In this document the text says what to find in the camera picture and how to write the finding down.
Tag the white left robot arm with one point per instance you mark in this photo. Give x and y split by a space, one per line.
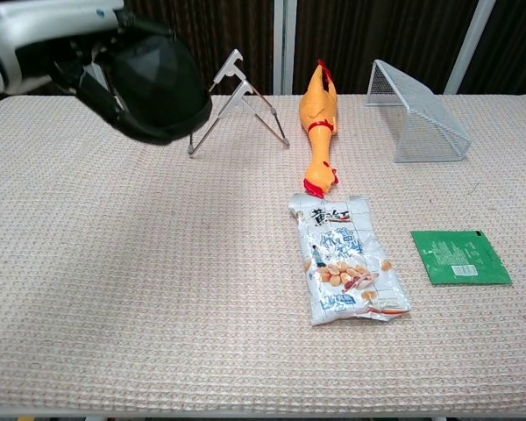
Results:
39 35

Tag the black dice cup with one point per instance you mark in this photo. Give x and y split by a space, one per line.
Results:
162 83

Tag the white metal frame post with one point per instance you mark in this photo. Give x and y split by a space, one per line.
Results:
469 48
285 44

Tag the white peanut snack bag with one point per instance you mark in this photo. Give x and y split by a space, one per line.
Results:
346 259

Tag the green flat sachet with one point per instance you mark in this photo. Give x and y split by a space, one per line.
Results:
458 256

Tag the dark brown curtain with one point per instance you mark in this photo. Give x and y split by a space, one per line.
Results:
228 26

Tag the yellow rubber chicken toy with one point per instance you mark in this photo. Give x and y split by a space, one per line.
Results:
318 109

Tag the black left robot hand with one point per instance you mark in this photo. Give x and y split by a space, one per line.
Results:
92 87

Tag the beige waffle tablecloth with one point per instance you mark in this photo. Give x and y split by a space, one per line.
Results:
201 307

